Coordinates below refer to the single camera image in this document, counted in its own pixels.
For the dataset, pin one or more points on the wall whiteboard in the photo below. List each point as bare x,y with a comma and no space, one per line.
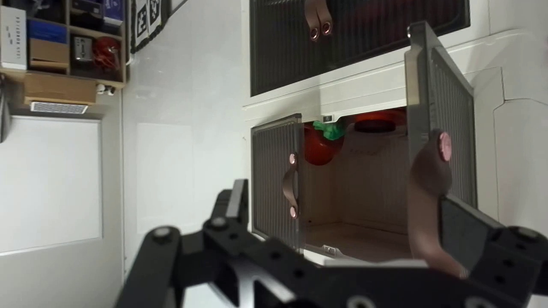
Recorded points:
50,183

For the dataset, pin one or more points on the white three-tier storage cabinet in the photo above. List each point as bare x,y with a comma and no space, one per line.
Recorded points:
343,61

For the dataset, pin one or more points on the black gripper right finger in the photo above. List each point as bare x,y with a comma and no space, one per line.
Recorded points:
510,262

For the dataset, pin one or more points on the black white fiducial marker board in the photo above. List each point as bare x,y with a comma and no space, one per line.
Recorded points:
147,17

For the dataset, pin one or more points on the wooden shelf unit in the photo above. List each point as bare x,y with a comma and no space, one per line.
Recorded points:
64,56

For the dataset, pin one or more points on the red toy fruit in cabinet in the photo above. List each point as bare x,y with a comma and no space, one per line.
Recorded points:
322,140

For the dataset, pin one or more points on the cabinet door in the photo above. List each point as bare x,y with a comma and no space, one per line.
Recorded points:
440,138
276,147

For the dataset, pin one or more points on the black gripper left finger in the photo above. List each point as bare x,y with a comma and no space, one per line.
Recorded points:
223,253

